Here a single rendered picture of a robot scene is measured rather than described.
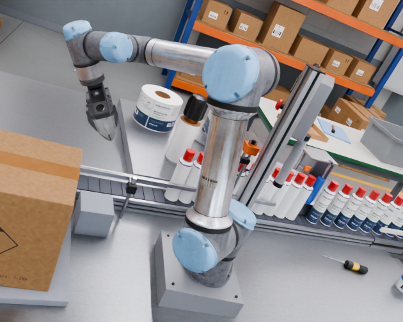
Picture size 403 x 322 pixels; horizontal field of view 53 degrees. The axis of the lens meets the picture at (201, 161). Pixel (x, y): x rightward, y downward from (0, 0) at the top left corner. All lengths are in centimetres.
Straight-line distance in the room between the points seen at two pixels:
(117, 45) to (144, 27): 472
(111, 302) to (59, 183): 36
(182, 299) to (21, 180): 52
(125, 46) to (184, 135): 62
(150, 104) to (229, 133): 100
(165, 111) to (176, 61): 76
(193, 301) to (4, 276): 48
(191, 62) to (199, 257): 49
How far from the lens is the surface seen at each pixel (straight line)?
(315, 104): 124
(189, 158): 137
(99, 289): 115
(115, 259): 124
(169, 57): 112
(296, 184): 161
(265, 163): 128
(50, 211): 92
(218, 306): 119
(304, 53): 552
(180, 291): 113
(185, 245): 98
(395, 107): 742
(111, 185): 142
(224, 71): 85
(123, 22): 579
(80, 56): 118
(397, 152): 343
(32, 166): 99
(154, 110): 185
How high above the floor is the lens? 167
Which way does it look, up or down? 26 degrees down
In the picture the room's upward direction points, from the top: 24 degrees clockwise
